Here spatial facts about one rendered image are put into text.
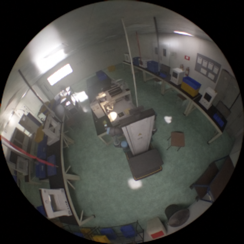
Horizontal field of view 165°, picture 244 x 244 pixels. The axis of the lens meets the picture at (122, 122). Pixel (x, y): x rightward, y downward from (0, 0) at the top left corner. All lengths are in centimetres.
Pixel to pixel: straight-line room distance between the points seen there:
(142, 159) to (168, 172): 115
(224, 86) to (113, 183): 482
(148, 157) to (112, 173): 128
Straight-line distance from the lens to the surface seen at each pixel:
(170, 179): 251
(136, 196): 247
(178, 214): 216
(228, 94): 396
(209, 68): 443
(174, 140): 220
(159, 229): 222
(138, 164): 155
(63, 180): 250
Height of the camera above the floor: 238
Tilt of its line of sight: 53 degrees down
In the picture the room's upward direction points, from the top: 20 degrees counter-clockwise
